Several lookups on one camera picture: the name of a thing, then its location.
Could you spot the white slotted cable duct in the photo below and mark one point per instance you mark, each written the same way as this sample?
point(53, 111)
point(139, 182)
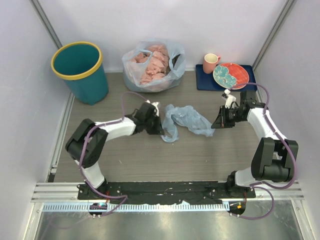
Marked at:
point(93, 207)

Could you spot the dark blue tray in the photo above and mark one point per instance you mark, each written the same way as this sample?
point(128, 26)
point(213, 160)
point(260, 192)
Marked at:
point(206, 82)

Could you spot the teal trash bin yellow rim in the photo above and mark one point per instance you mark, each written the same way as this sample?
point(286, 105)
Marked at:
point(80, 66)

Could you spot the pink ceramic mug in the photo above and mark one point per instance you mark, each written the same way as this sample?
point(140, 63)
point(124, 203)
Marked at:
point(209, 62)

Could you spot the light blue plastic bag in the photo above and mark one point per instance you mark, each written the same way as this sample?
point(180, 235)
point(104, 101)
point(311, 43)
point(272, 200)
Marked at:
point(186, 117)

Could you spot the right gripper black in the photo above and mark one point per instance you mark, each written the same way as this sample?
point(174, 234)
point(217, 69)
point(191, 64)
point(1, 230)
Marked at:
point(222, 121)

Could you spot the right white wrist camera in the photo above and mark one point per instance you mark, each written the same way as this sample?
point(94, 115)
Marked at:
point(229, 99)

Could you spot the red blue floral plate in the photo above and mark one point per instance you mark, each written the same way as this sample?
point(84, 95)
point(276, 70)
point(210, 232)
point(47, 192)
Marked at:
point(230, 75)

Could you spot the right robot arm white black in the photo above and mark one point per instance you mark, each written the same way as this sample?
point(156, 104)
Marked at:
point(274, 161)

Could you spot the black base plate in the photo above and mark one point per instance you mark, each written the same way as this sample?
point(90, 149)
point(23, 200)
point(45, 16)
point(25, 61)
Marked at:
point(175, 192)

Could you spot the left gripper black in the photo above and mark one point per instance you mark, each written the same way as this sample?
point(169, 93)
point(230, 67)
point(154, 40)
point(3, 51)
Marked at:
point(158, 130)

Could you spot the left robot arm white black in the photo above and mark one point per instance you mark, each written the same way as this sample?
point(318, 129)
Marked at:
point(87, 142)

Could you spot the plastic bag with pink trash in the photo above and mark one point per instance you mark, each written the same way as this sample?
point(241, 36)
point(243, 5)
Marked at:
point(154, 65)

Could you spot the aluminium frame rail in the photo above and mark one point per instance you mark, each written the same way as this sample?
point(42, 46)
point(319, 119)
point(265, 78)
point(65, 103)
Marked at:
point(68, 192)

